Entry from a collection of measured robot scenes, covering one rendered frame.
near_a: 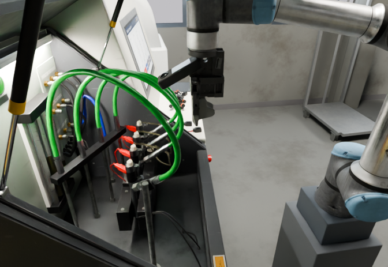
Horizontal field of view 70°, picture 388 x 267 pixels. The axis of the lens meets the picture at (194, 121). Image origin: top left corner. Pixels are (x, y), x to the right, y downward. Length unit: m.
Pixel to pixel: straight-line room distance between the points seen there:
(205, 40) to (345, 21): 0.35
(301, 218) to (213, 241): 0.44
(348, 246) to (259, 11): 0.84
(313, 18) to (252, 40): 2.74
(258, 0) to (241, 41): 2.84
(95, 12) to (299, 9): 0.65
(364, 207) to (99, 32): 0.97
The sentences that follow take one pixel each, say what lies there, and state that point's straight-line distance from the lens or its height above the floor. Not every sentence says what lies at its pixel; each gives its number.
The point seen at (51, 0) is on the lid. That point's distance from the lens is 0.77.
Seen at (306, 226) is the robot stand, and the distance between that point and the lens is 1.15.
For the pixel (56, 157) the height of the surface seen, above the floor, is 1.16.
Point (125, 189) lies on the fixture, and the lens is 0.97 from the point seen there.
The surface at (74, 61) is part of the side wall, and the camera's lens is 1.07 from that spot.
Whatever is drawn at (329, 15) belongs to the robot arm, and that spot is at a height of 1.52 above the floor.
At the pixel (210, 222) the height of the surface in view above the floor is 0.95.
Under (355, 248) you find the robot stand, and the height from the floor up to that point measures 0.80.
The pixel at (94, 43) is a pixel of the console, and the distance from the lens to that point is 1.07.
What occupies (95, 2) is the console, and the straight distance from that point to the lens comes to 1.05.
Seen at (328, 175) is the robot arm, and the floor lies 1.02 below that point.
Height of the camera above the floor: 1.62
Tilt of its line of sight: 29 degrees down
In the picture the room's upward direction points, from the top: straight up
